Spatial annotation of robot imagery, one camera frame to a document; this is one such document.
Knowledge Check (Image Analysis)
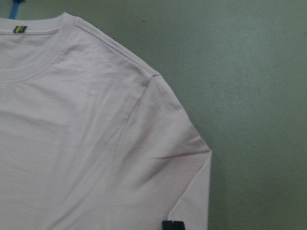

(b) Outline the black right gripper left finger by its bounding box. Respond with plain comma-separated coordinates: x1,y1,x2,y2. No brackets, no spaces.
162,220,173,230

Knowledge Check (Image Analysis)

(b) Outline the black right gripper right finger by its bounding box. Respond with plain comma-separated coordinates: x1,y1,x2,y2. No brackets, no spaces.
173,221,185,230

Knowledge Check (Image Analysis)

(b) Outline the pink Snoopy t-shirt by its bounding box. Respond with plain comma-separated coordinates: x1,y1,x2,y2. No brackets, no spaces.
0,13,212,230

